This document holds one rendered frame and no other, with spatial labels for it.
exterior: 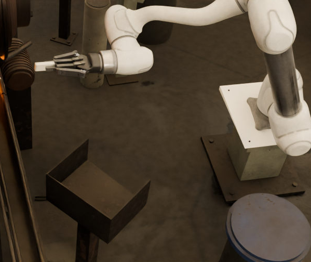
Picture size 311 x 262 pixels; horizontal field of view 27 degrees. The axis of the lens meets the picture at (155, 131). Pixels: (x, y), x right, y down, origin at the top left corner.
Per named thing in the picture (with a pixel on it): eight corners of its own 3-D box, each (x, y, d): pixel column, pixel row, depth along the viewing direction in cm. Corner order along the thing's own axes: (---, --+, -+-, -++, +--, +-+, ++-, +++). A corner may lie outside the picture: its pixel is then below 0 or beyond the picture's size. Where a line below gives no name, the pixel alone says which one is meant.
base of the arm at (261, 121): (281, 91, 292) (284, 82, 288) (295, 128, 279) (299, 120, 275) (243, 92, 289) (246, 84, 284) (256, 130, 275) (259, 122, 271)
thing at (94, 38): (83, 90, 329) (88, 9, 291) (77, 75, 337) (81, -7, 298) (106, 87, 333) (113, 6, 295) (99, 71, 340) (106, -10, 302)
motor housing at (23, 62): (9, 157, 294) (3, 72, 255) (0, 123, 307) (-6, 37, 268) (37, 153, 298) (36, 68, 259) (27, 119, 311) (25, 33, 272)
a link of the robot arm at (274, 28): (306, 115, 270) (321, 157, 256) (269, 125, 272) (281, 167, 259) (286, -23, 210) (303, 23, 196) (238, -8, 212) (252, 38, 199)
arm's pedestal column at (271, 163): (273, 131, 327) (291, 87, 304) (304, 193, 302) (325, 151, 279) (200, 139, 317) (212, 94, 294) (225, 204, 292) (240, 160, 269)
